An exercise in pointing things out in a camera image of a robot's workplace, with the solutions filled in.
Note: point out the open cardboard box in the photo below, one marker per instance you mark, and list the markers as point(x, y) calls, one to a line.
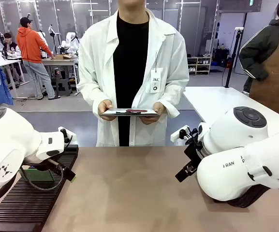
point(63, 57)

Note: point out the white desk with seated person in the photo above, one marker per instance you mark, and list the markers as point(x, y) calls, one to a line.
point(6, 63)

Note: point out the black and white camera stand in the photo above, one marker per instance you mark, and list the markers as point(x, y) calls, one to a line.
point(52, 36)

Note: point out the white desk with cardboard box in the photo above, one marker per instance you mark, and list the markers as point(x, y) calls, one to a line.
point(62, 62)

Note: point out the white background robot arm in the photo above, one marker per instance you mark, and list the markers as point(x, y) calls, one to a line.
point(70, 42)

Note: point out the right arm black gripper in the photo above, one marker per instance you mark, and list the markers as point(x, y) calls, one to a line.
point(194, 152)

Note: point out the blue storage crate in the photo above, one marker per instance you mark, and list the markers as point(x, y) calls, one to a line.
point(217, 63)

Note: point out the seated person in varsity jacket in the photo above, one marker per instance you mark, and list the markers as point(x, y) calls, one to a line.
point(10, 47)

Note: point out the black clipboard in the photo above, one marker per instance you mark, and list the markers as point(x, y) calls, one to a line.
point(129, 115)

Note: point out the red pen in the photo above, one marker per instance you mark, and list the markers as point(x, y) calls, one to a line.
point(136, 110)

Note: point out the person's right hand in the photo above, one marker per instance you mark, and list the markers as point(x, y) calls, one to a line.
point(104, 106)

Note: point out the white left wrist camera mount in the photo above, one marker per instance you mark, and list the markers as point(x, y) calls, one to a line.
point(70, 135)

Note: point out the black tripod pole white top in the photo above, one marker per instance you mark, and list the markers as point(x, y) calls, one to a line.
point(232, 55)

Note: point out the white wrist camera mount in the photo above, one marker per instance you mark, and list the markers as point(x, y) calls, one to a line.
point(176, 136)
point(70, 135)

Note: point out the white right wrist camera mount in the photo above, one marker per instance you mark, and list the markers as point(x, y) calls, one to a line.
point(176, 136)

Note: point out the low wooden shoe shelf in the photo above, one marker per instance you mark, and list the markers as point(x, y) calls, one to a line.
point(199, 65)

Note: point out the dark plastic step stool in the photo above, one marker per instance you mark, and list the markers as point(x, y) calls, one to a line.
point(63, 85)

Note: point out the white JKC hang tag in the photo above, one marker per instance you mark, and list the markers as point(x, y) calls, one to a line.
point(156, 79)

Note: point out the green PCB board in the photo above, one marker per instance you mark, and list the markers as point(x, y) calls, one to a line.
point(39, 175)

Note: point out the large white side table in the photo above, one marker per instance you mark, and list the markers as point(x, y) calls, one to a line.
point(214, 101)

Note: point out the black slotted PCB rack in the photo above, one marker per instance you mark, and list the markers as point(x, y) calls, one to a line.
point(20, 205)

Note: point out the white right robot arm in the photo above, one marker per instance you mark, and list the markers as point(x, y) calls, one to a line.
point(226, 174)

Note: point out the person's white-sleeved right forearm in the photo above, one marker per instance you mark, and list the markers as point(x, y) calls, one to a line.
point(88, 94)

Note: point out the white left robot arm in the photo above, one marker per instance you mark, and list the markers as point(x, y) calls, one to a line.
point(8, 140)

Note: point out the person in white lab coat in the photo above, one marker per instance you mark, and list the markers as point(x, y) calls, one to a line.
point(129, 60)

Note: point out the man in orange hoodie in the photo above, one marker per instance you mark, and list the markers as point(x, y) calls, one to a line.
point(30, 46)

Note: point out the person's white-sleeved left forearm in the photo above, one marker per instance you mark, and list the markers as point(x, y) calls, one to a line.
point(175, 99)

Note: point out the person's left hand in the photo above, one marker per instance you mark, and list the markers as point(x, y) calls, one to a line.
point(160, 108)

